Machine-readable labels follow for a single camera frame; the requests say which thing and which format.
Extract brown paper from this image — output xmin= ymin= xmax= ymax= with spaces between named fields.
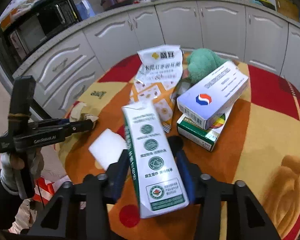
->
xmin=69 ymin=101 xmax=99 ymax=128

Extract white foam sponge block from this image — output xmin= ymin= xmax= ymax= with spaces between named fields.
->
xmin=88 ymin=129 xmax=127 ymax=171

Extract white green milk carton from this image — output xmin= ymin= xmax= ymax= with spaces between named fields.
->
xmin=122 ymin=101 xmax=189 ymax=218

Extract green white medicine box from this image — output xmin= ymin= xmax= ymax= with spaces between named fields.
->
xmin=177 ymin=107 xmax=232 ymax=152

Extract white blue medicine box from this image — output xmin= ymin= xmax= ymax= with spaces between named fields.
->
xmin=177 ymin=61 xmax=249 ymax=129

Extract white orange snack bag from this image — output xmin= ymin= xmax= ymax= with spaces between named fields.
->
xmin=129 ymin=44 xmax=183 ymax=133

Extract white lower kitchen cabinets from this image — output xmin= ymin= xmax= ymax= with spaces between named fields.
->
xmin=14 ymin=0 xmax=300 ymax=117

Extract left gloved hand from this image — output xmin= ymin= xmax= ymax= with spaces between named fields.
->
xmin=0 ymin=148 xmax=44 ymax=196

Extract red yellow patterned tablecloth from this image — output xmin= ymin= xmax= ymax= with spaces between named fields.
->
xmin=56 ymin=55 xmax=300 ymax=239

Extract black microwave oven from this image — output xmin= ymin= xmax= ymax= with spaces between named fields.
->
xmin=0 ymin=0 xmax=82 ymax=76

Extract blue white carton box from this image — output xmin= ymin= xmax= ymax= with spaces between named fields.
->
xmin=76 ymin=0 xmax=95 ymax=20

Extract green knitted cloth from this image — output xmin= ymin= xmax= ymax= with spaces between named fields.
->
xmin=182 ymin=48 xmax=227 ymax=85

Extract wooden cutting board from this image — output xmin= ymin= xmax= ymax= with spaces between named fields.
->
xmin=275 ymin=0 xmax=300 ymax=22

